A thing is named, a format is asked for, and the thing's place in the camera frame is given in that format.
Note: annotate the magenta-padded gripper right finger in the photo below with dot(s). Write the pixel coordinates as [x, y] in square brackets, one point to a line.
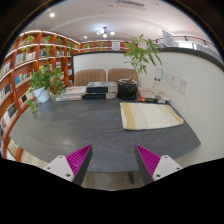
[166, 165]

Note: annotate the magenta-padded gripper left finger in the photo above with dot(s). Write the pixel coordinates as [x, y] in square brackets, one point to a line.
[58, 165]

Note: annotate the cream yellow-striped towel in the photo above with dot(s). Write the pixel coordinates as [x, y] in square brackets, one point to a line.
[150, 116]

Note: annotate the white book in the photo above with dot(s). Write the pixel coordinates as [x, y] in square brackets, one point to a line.
[75, 90]
[68, 98]

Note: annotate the red and black book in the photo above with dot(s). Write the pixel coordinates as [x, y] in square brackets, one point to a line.
[148, 99]

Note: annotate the leafy plant in white pot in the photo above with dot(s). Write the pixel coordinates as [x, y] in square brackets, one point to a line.
[41, 95]

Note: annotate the tall plant in dark pot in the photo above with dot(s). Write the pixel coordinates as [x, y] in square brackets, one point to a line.
[127, 89]

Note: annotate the clear acrylic sign stand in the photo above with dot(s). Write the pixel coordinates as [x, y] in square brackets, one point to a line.
[158, 80]

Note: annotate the tan upholstered chair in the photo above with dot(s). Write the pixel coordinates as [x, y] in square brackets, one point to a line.
[89, 77]
[120, 74]

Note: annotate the orange wooden bookshelf unit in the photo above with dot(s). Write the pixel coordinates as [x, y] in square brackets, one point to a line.
[23, 71]

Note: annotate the white standing sign board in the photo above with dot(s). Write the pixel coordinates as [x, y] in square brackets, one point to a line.
[168, 38]

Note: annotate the small white framed sign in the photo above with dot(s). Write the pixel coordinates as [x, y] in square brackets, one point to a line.
[116, 46]

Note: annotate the multi-bulb ceiling lamp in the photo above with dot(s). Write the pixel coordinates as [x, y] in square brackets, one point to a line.
[105, 33]

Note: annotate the recessed ceiling spotlights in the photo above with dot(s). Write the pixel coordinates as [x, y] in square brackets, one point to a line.
[52, 15]

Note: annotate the ceiling air vent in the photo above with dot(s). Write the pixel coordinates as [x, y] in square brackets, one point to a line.
[130, 3]

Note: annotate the white wall socket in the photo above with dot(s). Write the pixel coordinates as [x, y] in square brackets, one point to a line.
[173, 80]
[183, 86]

